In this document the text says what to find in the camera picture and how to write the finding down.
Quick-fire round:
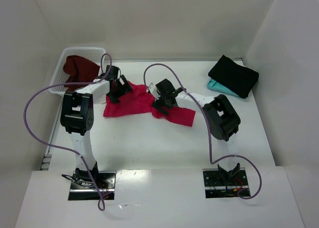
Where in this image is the pink t shirt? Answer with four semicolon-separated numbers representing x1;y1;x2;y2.
103;82;195;127

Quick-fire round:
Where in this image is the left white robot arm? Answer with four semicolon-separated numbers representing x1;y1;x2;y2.
60;65;133;183

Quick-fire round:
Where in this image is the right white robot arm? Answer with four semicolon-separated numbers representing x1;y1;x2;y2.
147;79;241;184

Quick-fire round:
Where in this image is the dark red t shirt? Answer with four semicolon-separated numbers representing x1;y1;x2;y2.
63;55;100;83

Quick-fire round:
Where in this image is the teal folded t shirt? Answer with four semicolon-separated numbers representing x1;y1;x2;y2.
206;79;238;97

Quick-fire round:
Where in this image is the white plastic basket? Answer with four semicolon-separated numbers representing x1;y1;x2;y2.
49;47;105;96

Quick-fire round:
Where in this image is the black folded t shirt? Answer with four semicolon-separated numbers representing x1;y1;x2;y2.
208;55;259;99

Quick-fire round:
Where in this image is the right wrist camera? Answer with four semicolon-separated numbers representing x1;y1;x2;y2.
148;83;158;98

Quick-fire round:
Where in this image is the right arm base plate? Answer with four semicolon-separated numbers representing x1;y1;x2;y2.
203;169;251;199

